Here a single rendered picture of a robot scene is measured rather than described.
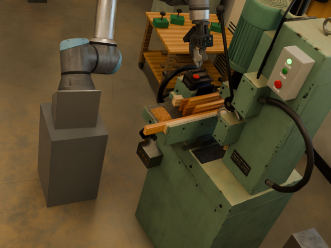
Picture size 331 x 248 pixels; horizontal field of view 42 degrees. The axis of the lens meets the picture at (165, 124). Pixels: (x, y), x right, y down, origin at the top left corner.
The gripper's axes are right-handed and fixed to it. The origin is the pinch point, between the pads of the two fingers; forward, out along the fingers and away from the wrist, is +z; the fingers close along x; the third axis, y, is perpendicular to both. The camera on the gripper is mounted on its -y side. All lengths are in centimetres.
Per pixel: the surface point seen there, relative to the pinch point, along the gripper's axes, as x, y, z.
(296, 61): -8, 64, -8
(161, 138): -25.6, 6.2, 29.0
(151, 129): -32.0, 8.9, 22.8
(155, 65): 66, -145, 21
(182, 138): -16.0, 8.6, 30.2
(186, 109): -10.8, 4.7, 18.7
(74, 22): 37, -244, -14
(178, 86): -2.8, -13.0, 11.5
